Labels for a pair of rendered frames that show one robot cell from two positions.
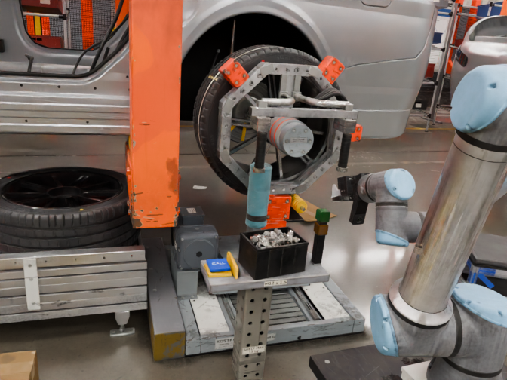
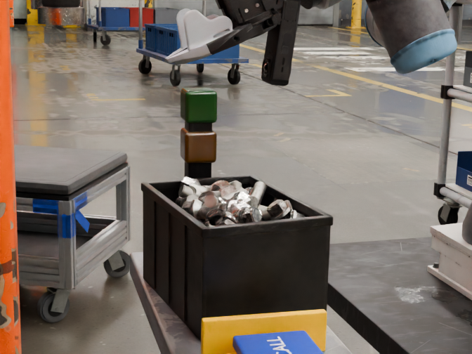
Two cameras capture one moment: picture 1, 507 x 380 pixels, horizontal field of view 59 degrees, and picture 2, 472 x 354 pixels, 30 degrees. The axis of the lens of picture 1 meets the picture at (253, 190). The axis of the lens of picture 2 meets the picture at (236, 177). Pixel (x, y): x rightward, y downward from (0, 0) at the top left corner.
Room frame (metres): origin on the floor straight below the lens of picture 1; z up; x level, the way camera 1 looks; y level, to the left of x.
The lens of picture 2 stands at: (1.34, 0.82, 0.80)
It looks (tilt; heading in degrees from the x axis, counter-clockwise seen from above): 13 degrees down; 275
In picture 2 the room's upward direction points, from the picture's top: 1 degrees clockwise
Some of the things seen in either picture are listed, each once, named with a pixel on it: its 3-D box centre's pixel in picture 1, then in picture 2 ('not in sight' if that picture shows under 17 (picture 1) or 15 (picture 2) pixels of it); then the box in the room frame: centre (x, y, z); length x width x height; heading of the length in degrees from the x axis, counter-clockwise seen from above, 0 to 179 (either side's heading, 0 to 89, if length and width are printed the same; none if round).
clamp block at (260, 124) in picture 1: (260, 121); not in sight; (1.60, 0.00, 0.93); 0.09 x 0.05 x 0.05; 19
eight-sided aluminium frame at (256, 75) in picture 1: (282, 130); not in sight; (1.85, -0.10, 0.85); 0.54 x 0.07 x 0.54; 109
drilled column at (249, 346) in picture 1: (251, 325); not in sight; (1.40, -0.04, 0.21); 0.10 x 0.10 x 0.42; 19
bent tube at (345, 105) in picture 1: (322, 92); not in sight; (1.77, -0.23, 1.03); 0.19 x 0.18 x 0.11; 19
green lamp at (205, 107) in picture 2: (322, 215); (198, 105); (1.47, -0.25, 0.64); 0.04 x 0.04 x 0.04; 19
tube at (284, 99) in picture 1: (274, 90); not in sight; (1.70, -0.04, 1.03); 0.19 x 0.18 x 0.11; 19
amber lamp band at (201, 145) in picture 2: (321, 228); (198, 145); (1.47, -0.25, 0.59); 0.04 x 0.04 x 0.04; 19
